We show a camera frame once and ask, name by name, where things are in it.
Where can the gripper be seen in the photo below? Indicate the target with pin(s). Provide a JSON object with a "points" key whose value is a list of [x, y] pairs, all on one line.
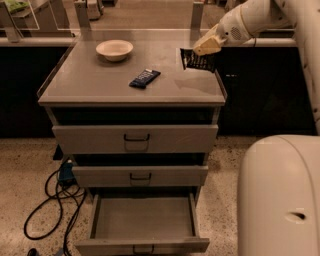
{"points": [[230, 30]]}

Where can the chocolate rxbar black wrapper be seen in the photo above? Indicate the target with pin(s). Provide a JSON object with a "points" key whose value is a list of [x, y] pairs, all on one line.
{"points": [[191, 60]]}

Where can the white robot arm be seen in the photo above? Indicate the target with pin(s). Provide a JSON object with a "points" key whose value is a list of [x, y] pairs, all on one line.
{"points": [[278, 194]]}

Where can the grey drawer cabinet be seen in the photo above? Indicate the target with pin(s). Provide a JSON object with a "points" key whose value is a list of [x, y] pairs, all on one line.
{"points": [[128, 112]]}

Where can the top grey drawer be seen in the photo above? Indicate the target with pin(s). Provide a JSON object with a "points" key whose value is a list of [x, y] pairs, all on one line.
{"points": [[119, 139]]}

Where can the grey drawer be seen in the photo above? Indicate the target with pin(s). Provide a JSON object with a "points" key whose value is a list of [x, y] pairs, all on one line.
{"points": [[119, 139], [150, 226], [140, 176]]}

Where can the middle grey drawer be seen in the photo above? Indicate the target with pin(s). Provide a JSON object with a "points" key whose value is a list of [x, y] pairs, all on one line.
{"points": [[140, 176]]}

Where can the bottom grey drawer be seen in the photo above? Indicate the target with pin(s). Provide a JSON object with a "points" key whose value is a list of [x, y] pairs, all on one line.
{"points": [[150, 226]]}

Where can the blue snack bar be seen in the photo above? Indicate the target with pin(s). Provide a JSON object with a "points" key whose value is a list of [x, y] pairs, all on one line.
{"points": [[144, 78]]}

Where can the white ceramic bowl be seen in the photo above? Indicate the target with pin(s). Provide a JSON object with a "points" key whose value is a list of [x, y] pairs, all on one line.
{"points": [[114, 50]]}

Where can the blue power box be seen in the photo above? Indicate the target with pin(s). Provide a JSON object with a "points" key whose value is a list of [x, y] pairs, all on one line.
{"points": [[65, 172]]}

